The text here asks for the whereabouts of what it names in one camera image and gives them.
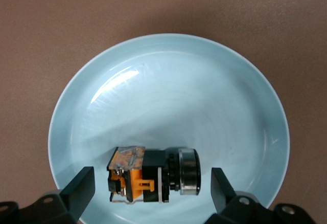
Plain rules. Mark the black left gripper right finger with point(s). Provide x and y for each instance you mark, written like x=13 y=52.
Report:
x=222 y=193

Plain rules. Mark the light blue round plate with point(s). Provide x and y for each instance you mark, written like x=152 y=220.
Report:
x=178 y=93

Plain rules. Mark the brown table mat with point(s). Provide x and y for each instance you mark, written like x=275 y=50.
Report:
x=38 y=29

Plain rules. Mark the black and orange push-button switch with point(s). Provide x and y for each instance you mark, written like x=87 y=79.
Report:
x=150 y=173

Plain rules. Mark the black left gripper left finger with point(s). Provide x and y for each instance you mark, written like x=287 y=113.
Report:
x=76 y=190

